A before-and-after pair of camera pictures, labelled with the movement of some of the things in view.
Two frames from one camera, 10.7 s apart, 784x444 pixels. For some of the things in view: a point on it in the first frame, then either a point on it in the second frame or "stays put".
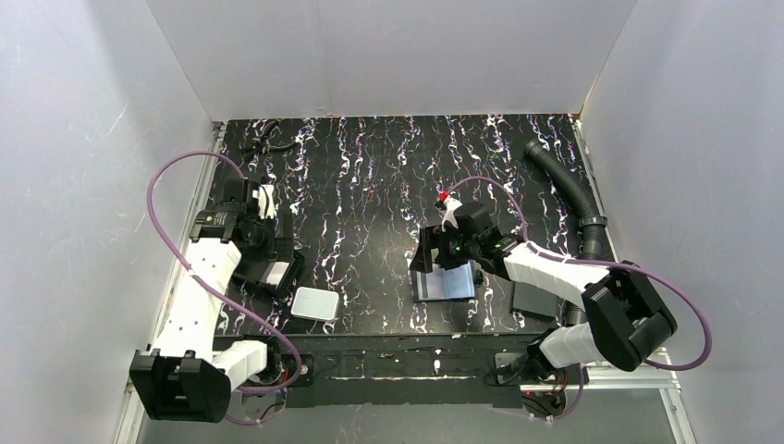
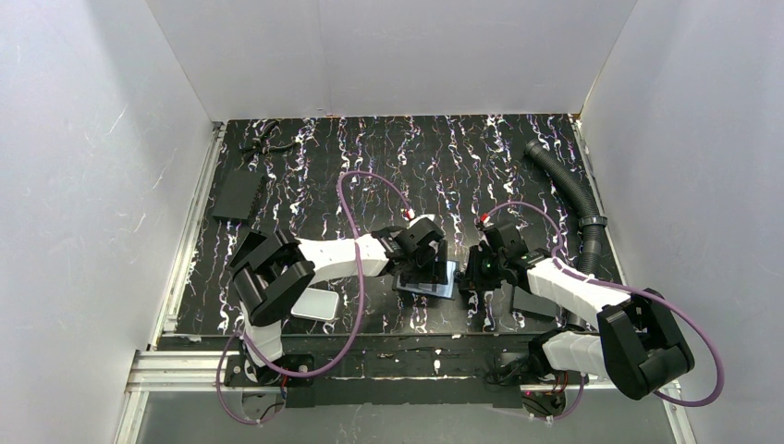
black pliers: [263, 144] stays put
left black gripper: [276, 246] -> [422, 269]
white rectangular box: [315, 303] stays put
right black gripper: [434, 246] -> [480, 273]
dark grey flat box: [530, 300] stays put
